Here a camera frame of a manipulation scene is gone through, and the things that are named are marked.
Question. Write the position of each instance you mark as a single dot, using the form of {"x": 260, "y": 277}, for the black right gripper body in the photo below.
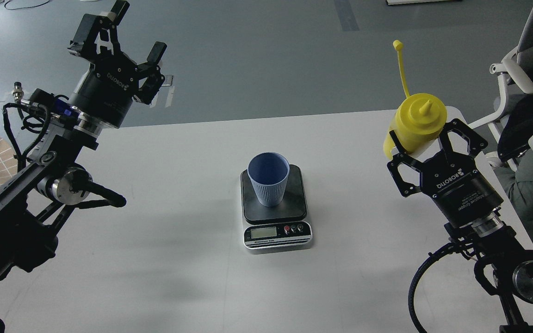
{"x": 456, "y": 186}

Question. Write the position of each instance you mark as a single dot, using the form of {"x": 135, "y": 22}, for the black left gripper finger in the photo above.
{"x": 150, "y": 73}
{"x": 96, "y": 36}

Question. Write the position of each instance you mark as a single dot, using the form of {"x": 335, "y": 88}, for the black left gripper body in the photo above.
{"x": 105, "y": 92}

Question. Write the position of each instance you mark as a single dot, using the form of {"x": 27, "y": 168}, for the yellow squeeze bottle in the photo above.
{"x": 420, "y": 118}

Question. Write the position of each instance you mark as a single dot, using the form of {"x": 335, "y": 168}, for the blue ribbed plastic cup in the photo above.
{"x": 268, "y": 173}

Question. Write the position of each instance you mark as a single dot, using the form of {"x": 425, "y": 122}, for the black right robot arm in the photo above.
{"x": 503, "y": 267}

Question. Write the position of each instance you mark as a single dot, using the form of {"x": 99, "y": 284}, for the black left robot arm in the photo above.
{"x": 48, "y": 132}

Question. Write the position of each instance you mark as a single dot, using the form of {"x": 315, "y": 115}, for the black digital kitchen scale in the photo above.
{"x": 284, "y": 227}

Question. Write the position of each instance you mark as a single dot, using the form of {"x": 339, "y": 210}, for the white office chair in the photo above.
{"x": 511, "y": 122}

